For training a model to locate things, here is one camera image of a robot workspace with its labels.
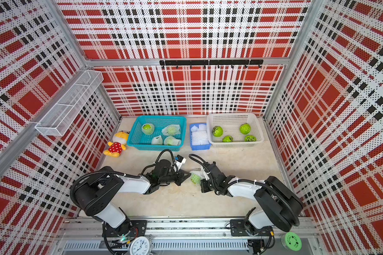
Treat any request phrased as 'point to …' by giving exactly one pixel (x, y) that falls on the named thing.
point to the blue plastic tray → (195, 147)
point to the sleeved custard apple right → (172, 129)
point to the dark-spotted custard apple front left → (217, 131)
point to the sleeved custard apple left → (148, 128)
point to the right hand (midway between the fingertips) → (203, 184)
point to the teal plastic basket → (156, 133)
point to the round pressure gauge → (141, 246)
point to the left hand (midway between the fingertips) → (192, 175)
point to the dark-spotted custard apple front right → (250, 138)
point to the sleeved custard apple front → (171, 141)
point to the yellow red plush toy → (119, 143)
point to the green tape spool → (292, 241)
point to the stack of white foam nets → (199, 135)
